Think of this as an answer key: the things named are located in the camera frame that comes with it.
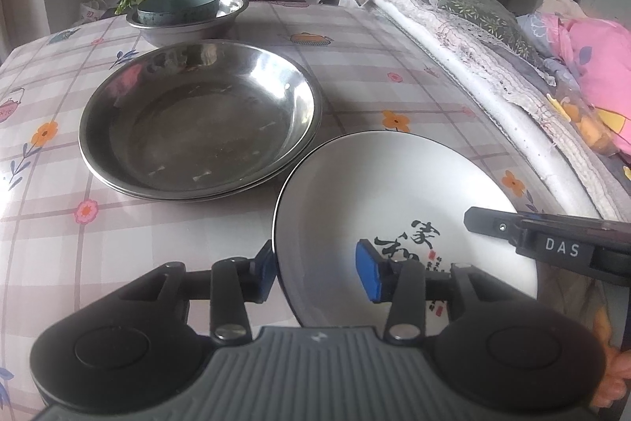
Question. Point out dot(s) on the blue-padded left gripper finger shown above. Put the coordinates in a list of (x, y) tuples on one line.
[(234, 283)]

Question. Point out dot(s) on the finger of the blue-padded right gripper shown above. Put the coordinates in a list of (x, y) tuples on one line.
[(402, 285)]

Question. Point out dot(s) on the white ceramic plate with calligraphy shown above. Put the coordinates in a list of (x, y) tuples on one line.
[(406, 195)]

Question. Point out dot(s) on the wide steel basin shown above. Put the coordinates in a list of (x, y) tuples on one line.
[(181, 170), (185, 90)]

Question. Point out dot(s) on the deep steel bowl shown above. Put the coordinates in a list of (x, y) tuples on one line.
[(214, 27)]

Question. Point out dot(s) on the teal ceramic bowl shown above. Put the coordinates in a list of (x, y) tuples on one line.
[(164, 13)]

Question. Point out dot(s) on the person's hand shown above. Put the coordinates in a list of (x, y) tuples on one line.
[(613, 386)]

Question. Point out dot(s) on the rolled white quilted bedding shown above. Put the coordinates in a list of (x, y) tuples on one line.
[(514, 96)]

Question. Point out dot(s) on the pink blanket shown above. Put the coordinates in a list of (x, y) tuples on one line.
[(597, 51)]

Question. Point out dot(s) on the green floral lace cushion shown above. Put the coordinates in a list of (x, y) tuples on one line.
[(492, 17)]

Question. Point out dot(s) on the white plastic bag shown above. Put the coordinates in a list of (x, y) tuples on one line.
[(95, 10)]

